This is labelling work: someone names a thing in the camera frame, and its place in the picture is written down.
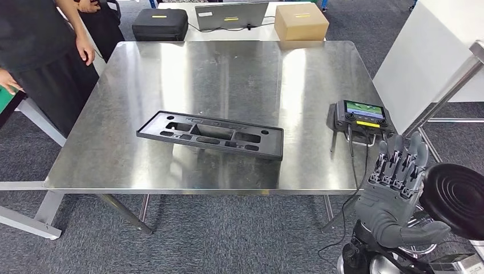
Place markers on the long black plastic part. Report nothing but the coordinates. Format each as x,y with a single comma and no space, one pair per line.
272,145

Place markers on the green top table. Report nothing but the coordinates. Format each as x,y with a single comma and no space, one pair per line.
7,100

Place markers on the white cabinet panel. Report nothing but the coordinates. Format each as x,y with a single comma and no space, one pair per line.
416,56

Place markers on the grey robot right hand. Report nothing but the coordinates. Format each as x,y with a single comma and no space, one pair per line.
385,211

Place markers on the person's hand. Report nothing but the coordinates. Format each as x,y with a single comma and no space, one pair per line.
7,81
89,5
85,49

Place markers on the black round stool chrome base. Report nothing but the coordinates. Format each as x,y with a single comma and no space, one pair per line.
457,196

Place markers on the black remote controller with screen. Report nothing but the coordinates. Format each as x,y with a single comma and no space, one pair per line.
365,113

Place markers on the person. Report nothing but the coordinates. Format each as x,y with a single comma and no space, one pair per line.
38,38
106,34

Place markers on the brown cardboard box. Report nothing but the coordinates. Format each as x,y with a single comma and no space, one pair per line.
298,22

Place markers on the silver laptop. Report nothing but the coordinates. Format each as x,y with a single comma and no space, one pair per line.
230,15

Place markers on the stainless steel workbench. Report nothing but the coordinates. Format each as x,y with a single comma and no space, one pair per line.
227,75
453,81

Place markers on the black carrying case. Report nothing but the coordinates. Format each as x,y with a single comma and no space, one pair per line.
159,24

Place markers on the person's forearm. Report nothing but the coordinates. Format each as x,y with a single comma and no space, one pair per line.
70,19

